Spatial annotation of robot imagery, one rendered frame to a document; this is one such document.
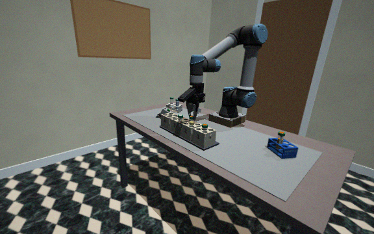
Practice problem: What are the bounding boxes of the blue tube rack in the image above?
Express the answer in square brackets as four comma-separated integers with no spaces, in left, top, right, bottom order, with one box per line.
[267,138,298,159]

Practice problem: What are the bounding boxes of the white tube rack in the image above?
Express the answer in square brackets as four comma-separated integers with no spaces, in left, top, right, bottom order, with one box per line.
[166,103,182,113]

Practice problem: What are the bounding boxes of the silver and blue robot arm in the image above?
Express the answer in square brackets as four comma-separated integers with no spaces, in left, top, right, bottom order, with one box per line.
[190,24,268,118]

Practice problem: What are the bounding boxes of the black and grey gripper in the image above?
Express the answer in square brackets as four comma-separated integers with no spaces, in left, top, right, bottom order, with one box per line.
[186,83,205,120]

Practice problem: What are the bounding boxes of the grey bench mat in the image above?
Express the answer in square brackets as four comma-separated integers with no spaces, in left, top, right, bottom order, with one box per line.
[124,107,322,202]

